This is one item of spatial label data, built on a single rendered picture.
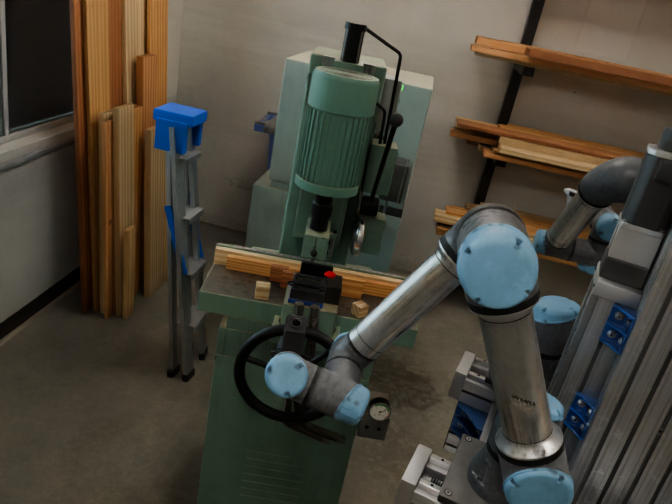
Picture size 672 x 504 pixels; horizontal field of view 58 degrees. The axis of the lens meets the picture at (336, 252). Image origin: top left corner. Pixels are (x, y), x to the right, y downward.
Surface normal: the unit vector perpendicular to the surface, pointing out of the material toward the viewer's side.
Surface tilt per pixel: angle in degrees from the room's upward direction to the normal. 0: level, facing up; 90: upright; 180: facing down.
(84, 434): 0
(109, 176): 88
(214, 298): 90
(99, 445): 0
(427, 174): 90
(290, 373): 60
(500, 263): 83
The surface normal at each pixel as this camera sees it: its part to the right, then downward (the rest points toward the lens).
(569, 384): -0.40, 0.30
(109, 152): 0.97, 0.20
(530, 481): -0.14, 0.48
